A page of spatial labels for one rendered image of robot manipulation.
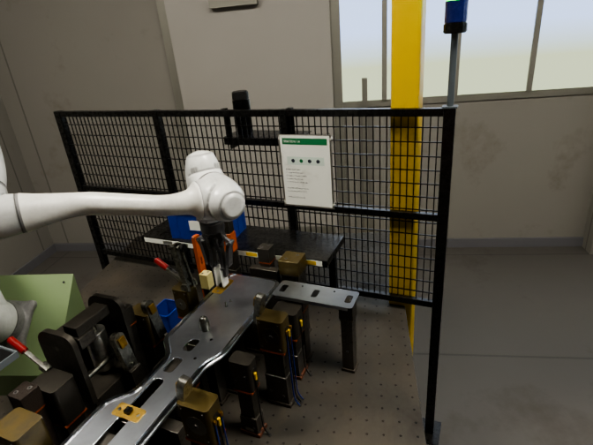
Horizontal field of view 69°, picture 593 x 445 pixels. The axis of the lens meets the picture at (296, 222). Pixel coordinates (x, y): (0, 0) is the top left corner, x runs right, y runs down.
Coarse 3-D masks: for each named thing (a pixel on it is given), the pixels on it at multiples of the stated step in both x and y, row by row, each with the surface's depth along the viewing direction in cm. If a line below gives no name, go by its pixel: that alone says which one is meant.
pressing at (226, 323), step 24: (240, 288) 156; (264, 288) 154; (192, 312) 144; (216, 312) 144; (240, 312) 142; (168, 336) 133; (192, 336) 133; (216, 336) 132; (240, 336) 133; (168, 360) 124; (192, 360) 123; (216, 360) 123; (144, 384) 116; (168, 384) 116; (192, 384) 116; (96, 408) 110; (144, 408) 109; (168, 408) 109; (72, 432) 103; (96, 432) 103; (120, 432) 103; (144, 432) 102
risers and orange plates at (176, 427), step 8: (200, 376) 133; (200, 384) 135; (208, 384) 138; (168, 424) 119; (176, 424) 119; (160, 432) 120; (168, 432) 118; (176, 432) 117; (184, 432) 119; (160, 440) 121; (168, 440) 120; (176, 440) 118; (184, 440) 120
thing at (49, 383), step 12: (48, 372) 112; (60, 372) 112; (36, 384) 108; (48, 384) 108; (60, 384) 108; (72, 384) 110; (48, 396) 106; (60, 396) 107; (72, 396) 111; (48, 408) 109; (60, 408) 108; (72, 408) 111; (84, 408) 114; (60, 420) 109; (72, 420) 111; (60, 432) 114
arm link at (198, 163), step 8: (200, 152) 123; (208, 152) 124; (192, 160) 121; (200, 160) 121; (208, 160) 122; (216, 160) 125; (192, 168) 121; (200, 168) 121; (208, 168) 122; (216, 168) 124; (192, 176) 121; (200, 176) 119
